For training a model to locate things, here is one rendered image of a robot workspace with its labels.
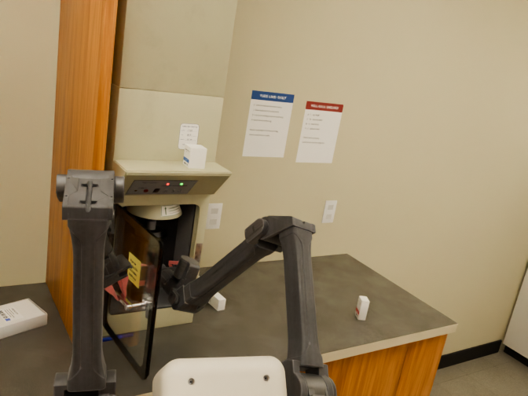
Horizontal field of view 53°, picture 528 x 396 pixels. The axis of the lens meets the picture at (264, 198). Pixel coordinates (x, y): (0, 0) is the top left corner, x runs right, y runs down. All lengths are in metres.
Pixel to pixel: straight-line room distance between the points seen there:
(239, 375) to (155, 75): 0.92
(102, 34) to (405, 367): 1.65
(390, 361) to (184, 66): 1.34
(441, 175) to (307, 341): 2.10
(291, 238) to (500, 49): 2.24
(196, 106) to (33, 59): 0.57
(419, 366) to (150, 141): 1.42
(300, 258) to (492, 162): 2.37
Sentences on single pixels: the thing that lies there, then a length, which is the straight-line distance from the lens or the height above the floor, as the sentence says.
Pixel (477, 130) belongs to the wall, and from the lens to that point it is 3.23.
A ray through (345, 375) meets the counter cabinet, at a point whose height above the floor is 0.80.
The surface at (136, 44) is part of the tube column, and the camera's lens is 1.52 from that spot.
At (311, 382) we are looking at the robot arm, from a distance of 1.10.
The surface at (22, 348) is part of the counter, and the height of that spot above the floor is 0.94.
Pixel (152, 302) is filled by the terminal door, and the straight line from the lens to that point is 1.39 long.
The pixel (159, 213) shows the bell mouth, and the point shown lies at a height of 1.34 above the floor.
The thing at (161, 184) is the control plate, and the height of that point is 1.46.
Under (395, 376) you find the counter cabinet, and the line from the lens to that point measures 2.27.
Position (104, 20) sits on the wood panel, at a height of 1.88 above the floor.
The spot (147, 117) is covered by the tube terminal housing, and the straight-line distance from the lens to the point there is 1.55.
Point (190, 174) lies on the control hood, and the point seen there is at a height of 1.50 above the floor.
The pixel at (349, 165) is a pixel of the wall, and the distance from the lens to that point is 2.59.
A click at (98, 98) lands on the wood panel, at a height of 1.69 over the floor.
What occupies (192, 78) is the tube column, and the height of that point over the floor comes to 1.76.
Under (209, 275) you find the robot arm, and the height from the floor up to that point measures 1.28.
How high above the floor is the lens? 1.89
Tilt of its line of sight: 16 degrees down
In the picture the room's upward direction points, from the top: 10 degrees clockwise
